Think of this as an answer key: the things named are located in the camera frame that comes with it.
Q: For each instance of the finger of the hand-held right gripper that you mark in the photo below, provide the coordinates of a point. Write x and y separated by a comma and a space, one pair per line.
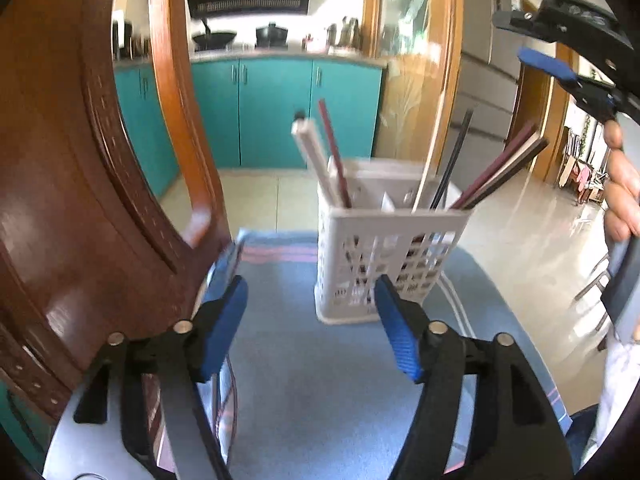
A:
565, 20
547, 65

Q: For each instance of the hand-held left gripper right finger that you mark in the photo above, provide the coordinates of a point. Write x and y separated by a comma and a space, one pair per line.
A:
400, 330

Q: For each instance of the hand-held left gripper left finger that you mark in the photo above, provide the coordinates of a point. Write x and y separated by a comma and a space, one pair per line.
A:
225, 325

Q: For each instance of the white plastic utensil basket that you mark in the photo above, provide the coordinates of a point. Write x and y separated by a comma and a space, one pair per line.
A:
390, 240

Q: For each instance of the brown chopstick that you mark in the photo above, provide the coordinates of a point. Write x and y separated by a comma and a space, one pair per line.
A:
520, 162

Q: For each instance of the bundle of chopsticks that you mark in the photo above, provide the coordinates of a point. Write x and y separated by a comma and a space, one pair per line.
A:
500, 160

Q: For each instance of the black chopstick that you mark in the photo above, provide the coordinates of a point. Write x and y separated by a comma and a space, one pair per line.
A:
452, 157

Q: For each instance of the dark red chopstick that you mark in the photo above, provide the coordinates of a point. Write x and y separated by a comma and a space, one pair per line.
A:
332, 145

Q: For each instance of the person's right hand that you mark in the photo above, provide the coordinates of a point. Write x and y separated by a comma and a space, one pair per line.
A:
622, 190

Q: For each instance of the blue metal-legged chair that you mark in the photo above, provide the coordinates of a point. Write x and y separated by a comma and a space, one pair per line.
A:
595, 290

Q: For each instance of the grey refrigerator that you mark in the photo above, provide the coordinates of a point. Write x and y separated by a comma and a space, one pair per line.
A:
485, 60

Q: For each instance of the blue striped towel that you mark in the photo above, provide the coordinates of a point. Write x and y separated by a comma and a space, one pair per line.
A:
310, 360

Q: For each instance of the person's white clothing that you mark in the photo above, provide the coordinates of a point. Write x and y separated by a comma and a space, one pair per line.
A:
617, 400

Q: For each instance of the wooden chair with clothes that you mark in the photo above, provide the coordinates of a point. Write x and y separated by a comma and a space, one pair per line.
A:
582, 170

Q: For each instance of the wood-framed glass sliding door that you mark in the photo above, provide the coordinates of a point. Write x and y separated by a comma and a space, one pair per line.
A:
410, 60

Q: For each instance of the steel lidded pot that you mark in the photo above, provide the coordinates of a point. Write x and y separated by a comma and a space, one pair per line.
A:
345, 32

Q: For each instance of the carved brown wooden chair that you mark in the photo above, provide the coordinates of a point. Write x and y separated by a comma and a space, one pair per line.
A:
65, 185

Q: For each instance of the teal base cabinets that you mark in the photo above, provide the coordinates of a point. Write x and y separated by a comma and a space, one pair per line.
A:
275, 110

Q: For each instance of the black lidded pot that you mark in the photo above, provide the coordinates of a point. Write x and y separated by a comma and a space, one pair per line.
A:
272, 35

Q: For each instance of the black wok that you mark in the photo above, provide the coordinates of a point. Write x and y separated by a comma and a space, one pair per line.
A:
215, 37

